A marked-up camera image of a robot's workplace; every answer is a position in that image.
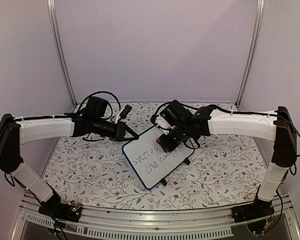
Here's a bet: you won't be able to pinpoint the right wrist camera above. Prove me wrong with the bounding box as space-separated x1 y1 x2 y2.
150 114 171 131

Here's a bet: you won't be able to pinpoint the left aluminium frame post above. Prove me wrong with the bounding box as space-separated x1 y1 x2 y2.
46 0 77 107

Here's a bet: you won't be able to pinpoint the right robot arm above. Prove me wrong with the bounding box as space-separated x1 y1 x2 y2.
150 100 300 223

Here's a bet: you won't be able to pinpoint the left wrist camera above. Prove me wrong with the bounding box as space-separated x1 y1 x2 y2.
115 104 132 123

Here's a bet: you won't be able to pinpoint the front aluminium rail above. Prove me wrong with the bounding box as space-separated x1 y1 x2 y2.
12 194 300 240

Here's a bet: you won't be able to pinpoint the right aluminium frame post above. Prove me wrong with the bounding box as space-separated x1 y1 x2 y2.
235 0 265 108

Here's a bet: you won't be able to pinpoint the small blue-framed whiteboard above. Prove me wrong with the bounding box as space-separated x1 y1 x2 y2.
122 126 194 190

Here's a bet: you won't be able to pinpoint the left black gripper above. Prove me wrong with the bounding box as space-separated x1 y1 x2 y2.
92 117 140 143

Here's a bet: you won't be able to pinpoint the red whiteboard eraser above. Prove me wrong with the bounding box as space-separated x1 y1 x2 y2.
156 138 170 153

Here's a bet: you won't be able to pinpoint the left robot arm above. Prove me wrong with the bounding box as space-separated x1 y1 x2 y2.
0 91 139 223

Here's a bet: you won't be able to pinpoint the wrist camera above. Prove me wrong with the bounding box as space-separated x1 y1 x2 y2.
150 114 171 131
115 104 132 123

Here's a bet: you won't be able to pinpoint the aluminium frame post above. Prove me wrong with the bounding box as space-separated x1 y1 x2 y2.
46 0 77 107
235 0 265 108

